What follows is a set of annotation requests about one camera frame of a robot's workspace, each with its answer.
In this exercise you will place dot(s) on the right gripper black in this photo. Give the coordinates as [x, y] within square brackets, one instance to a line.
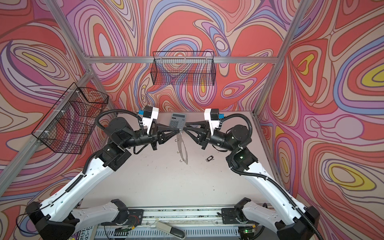
[204, 133]

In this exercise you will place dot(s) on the black wire basket wall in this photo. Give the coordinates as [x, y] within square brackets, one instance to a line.
[68, 125]
[183, 68]

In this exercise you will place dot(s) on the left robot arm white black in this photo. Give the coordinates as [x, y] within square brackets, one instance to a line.
[57, 218]

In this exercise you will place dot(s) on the black wire basket back wall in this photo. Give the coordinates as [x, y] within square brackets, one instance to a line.
[183, 68]

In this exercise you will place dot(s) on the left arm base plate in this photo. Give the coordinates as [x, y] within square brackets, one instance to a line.
[134, 218]

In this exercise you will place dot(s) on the teal calculator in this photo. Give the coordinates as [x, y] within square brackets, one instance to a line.
[178, 120]

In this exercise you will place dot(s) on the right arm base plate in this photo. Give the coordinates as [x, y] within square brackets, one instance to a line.
[231, 216]

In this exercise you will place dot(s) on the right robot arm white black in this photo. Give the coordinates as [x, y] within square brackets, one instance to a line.
[289, 219]

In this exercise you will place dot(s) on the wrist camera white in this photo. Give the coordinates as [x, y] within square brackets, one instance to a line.
[149, 114]
[211, 118]

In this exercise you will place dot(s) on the black wire basket left wall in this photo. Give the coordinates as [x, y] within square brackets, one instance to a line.
[68, 125]

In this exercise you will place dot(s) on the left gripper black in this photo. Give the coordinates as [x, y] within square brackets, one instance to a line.
[157, 135]

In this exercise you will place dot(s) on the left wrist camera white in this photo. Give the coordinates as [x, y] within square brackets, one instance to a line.
[149, 114]

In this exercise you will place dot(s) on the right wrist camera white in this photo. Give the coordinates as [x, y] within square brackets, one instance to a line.
[211, 118]

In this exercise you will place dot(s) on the grey foot pedal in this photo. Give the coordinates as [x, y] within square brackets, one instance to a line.
[168, 229]

